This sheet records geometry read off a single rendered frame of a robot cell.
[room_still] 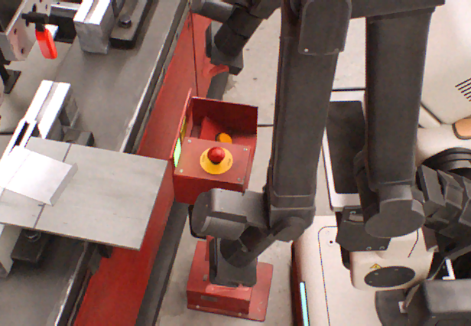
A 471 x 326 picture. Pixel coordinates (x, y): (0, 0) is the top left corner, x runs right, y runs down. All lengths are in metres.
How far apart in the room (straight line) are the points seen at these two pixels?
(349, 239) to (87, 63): 0.72
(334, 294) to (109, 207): 0.88
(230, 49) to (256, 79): 1.42
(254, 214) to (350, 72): 1.87
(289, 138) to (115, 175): 0.52
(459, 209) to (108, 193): 0.58
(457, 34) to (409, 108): 0.19
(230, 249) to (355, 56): 1.89
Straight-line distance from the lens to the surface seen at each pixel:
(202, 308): 2.10
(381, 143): 0.74
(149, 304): 2.08
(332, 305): 1.83
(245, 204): 0.87
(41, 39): 1.12
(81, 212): 1.14
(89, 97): 1.45
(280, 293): 2.13
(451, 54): 0.87
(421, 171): 0.87
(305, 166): 0.76
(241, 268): 0.97
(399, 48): 0.63
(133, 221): 1.11
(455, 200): 0.89
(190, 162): 1.43
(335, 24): 0.55
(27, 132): 1.26
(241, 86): 2.60
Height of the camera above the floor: 1.96
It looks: 56 degrees down
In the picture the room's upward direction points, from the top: straight up
